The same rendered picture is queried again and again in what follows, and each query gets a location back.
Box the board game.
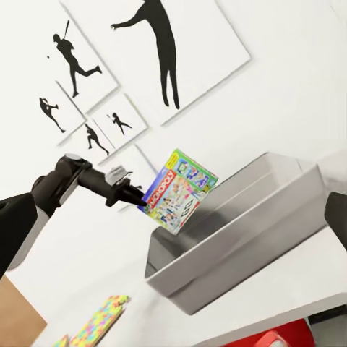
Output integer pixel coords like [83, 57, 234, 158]
[136, 149, 219, 236]

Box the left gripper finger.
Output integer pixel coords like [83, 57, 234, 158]
[124, 183, 145, 199]
[119, 190, 147, 207]

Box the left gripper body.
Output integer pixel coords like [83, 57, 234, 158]
[90, 171, 131, 207]

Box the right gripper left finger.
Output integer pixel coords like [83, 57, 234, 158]
[0, 192, 38, 279]

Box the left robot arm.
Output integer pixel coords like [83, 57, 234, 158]
[7, 153, 147, 272]

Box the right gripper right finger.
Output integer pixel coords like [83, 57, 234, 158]
[324, 192, 347, 251]

